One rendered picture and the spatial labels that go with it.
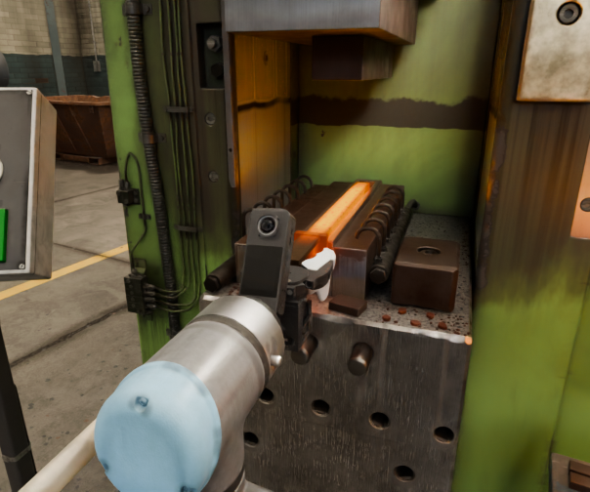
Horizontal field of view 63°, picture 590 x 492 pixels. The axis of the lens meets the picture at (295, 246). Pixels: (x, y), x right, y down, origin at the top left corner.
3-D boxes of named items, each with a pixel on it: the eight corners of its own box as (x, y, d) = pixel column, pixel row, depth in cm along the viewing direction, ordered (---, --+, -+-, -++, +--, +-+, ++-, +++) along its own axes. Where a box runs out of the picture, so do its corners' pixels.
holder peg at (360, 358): (366, 379, 61) (367, 361, 60) (346, 375, 62) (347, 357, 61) (372, 361, 65) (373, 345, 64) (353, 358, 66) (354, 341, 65)
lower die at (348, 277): (364, 301, 69) (367, 245, 66) (235, 282, 75) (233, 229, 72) (401, 220, 106) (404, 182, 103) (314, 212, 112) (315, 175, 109)
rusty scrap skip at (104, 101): (105, 172, 619) (96, 102, 590) (16, 159, 706) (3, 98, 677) (171, 157, 718) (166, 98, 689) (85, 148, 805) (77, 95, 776)
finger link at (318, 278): (310, 266, 62) (270, 291, 55) (310, 254, 61) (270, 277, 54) (343, 274, 59) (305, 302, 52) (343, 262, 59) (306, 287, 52)
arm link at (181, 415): (92, 501, 36) (70, 387, 32) (182, 397, 47) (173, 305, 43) (206, 538, 33) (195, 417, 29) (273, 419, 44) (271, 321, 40)
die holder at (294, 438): (436, 593, 74) (472, 339, 59) (214, 523, 86) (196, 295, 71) (449, 383, 124) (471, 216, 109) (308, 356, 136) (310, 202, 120)
